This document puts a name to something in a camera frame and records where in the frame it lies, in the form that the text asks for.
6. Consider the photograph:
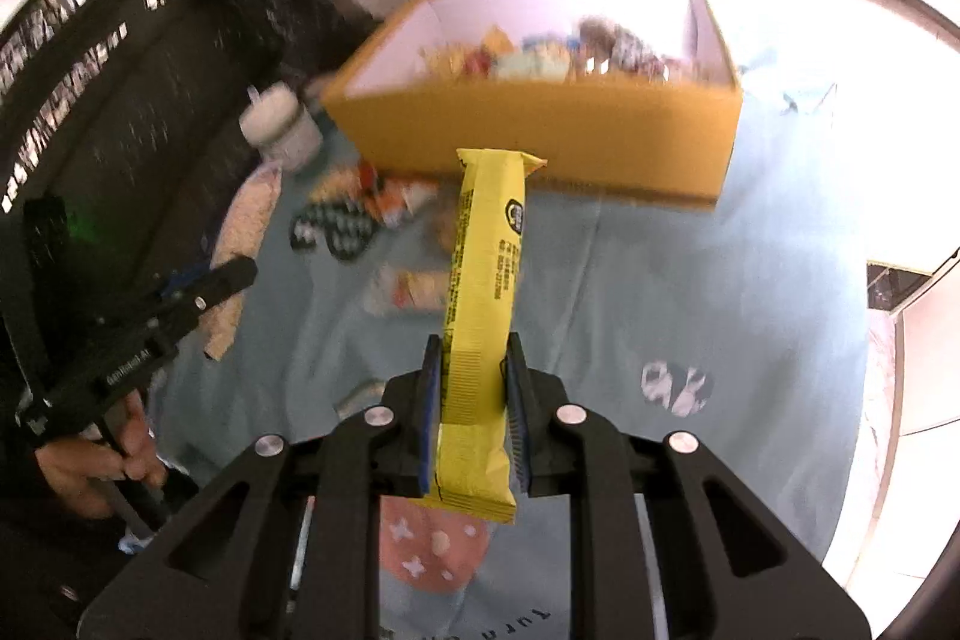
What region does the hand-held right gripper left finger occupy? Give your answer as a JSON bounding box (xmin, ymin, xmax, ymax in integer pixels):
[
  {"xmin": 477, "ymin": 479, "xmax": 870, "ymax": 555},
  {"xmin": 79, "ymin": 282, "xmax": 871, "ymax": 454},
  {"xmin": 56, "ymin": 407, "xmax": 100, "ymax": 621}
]
[{"xmin": 76, "ymin": 334, "xmax": 445, "ymax": 640}]

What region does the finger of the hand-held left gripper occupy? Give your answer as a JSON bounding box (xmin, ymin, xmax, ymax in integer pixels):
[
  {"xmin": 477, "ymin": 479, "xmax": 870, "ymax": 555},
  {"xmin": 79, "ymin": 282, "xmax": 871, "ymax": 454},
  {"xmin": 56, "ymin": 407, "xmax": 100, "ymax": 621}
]
[{"xmin": 154, "ymin": 255, "xmax": 260, "ymax": 330}]

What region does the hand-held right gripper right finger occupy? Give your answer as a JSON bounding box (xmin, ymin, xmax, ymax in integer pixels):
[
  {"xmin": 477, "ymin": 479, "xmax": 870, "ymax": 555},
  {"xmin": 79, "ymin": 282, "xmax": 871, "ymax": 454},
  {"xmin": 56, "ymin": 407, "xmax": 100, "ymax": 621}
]
[{"xmin": 502, "ymin": 332, "xmax": 875, "ymax": 640}]

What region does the clear rice bar packet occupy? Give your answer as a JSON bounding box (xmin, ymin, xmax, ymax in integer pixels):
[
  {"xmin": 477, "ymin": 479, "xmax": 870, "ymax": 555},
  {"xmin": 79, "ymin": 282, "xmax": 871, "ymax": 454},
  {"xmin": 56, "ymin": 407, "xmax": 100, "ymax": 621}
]
[{"xmin": 201, "ymin": 160, "xmax": 286, "ymax": 362}]

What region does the yellow snack bar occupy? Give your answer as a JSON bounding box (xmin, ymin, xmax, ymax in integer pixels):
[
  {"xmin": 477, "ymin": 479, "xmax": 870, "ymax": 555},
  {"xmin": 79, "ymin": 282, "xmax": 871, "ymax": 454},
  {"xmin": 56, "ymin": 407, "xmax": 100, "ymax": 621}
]
[{"xmin": 431, "ymin": 147, "xmax": 548, "ymax": 525}]

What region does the yellow cardboard box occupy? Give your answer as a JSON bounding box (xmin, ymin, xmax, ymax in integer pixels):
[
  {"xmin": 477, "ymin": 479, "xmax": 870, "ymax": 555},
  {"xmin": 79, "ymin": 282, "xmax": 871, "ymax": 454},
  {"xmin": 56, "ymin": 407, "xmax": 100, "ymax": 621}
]
[{"xmin": 321, "ymin": 0, "xmax": 745, "ymax": 212}]

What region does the heap of assorted packets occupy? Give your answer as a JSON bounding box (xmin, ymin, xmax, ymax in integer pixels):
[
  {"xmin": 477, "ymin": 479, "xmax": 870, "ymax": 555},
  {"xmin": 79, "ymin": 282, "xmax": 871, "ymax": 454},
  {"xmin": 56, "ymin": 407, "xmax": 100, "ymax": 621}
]
[{"xmin": 416, "ymin": 17, "xmax": 710, "ymax": 85}]

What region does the person's left forearm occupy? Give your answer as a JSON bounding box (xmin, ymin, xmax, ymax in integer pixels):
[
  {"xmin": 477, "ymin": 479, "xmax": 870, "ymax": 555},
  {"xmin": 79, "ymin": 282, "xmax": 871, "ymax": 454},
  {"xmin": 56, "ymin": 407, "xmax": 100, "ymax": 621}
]
[{"xmin": 0, "ymin": 445, "xmax": 136, "ymax": 640}]

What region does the person's left hand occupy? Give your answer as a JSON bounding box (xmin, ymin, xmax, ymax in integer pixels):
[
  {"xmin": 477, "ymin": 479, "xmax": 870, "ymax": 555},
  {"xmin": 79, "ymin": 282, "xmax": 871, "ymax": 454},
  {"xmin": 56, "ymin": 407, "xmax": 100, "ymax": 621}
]
[{"xmin": 30, "ymin": 389, "xmax": 170, "ymax": 521}]

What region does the pale orange snack packet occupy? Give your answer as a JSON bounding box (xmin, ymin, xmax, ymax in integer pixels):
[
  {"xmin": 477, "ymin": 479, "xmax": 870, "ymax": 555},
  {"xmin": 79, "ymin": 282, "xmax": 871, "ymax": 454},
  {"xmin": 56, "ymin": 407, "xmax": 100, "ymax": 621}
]
[{"xmin": 360, "ymin": 265, "xmax": 455, "ymax": 317}]

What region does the red yellow cracker packet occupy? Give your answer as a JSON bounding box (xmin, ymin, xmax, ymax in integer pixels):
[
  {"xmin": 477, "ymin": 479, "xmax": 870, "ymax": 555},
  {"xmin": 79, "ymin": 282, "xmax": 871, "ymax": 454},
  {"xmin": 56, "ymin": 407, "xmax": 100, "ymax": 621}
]
[{"xmin": 307, "ymin": 160, "xmax": 383, "ymax": 206}]

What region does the white lidded cup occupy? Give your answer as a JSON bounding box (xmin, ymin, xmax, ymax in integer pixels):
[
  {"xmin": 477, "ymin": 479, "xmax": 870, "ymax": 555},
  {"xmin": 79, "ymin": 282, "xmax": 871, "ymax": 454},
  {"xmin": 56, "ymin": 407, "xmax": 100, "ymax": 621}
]
[{"xmin": 238, "ymin": 81, "xmax": 325, "ymax": 170}]

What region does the dark carved wooden furniture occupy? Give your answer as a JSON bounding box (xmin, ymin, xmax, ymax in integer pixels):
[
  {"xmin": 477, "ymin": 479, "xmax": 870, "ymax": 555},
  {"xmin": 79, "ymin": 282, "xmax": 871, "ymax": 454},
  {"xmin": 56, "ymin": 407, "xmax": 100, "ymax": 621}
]
[{"xmin": 0, "ymin": 0, "xmax": 391, "ymax": 341}]

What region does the teal printed cloth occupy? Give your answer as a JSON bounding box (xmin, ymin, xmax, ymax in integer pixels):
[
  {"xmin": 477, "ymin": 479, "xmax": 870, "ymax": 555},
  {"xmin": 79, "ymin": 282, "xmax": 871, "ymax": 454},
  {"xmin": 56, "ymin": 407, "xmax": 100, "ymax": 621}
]
[{"xmin": 146, "ymin": 47, "xmax": 901, "ymax": 640}]

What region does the beige cabinet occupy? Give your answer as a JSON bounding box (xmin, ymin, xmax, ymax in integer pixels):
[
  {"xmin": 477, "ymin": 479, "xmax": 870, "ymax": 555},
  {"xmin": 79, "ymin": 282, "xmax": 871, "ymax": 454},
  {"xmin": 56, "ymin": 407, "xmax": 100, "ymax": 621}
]
[{"xmin": 870, "ymin": 246, "xmax": 960, "ymax": 581}]

